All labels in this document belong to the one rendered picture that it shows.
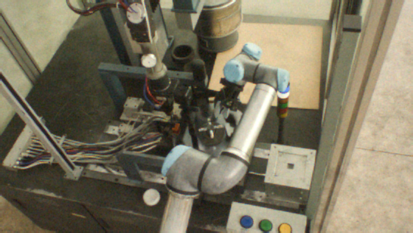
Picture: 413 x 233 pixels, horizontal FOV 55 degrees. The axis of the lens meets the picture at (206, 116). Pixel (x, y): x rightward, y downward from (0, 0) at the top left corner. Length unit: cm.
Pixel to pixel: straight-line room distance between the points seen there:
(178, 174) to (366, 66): 68
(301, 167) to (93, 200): 91
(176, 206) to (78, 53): 145
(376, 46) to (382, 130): 218
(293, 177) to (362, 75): 88
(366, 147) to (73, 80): 188
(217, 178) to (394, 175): 172
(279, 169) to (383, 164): 126
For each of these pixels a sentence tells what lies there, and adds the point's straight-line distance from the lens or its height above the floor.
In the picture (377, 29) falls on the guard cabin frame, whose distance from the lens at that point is 72.
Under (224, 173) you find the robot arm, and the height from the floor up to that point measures 126.
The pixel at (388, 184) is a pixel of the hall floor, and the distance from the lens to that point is 270.
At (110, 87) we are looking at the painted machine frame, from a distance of 197.
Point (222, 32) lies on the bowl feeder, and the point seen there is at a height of 93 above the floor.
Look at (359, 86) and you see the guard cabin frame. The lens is 81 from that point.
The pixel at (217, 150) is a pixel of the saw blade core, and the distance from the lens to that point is 160.
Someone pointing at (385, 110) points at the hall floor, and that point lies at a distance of 302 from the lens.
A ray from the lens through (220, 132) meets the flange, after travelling 164.
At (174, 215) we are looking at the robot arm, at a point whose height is 113.
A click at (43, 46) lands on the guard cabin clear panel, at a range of 258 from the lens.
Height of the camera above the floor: 231
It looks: 53 degrees down
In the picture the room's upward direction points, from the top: 11 degrees counter-clockwise
